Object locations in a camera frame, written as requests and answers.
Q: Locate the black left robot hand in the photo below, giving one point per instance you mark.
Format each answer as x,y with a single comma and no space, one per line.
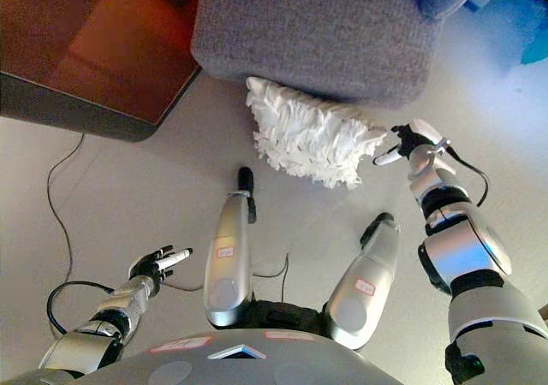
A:
150,267

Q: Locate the reddish brown wooden cabinet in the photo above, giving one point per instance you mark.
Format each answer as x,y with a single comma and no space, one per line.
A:
98,43

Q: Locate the grey robot torso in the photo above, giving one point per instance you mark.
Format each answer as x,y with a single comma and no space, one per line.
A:
214,363

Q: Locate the silver right robot leg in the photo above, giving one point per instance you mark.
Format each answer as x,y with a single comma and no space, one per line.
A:
368,282

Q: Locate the white shaggy throw pillow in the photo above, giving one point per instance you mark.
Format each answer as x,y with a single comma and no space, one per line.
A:
312,141

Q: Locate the silver left robot leg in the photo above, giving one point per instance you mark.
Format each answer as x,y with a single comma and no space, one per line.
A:
229,252

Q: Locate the silver robot leg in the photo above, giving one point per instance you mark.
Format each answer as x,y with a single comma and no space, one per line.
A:
368,282
229,252

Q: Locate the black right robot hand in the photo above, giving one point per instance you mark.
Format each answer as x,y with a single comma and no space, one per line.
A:
424,132

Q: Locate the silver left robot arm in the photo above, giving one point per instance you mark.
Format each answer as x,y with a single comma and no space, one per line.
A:
85,351

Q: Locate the grey fabric tub armchair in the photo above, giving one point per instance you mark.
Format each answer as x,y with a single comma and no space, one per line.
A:
325,34

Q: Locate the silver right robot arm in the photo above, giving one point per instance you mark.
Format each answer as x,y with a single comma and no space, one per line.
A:
471,248

